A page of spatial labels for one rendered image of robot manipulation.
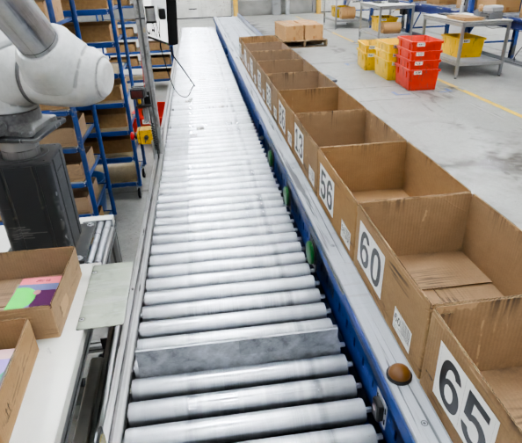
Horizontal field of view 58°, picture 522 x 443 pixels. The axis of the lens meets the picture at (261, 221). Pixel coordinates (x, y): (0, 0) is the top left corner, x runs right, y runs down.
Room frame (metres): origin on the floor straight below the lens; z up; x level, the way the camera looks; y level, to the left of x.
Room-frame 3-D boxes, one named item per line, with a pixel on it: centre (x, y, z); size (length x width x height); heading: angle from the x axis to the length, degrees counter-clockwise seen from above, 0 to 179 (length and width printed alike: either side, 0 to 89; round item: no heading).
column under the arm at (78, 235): (1.35, 0.70, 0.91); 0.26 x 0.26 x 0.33; 8
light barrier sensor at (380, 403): (0.60, -0.21, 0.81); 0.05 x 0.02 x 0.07; 7
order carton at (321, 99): (1.99, -0.26, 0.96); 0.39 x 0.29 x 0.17; 7
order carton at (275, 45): (3.55, -0.08, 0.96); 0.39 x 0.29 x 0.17; 6
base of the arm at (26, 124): (1.33, 0.71, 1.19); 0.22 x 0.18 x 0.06; 177
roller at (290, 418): (0.64, 0.04, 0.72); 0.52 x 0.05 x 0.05; 97
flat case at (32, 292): (1.03, 0.62, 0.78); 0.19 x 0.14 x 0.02; 3
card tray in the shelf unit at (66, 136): (2.54, 1.18, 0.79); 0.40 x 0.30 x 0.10; 98
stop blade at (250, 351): (0.81, 0.06, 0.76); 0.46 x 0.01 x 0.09; 97
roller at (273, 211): (1.55, 0.15, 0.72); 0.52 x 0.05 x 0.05; 97
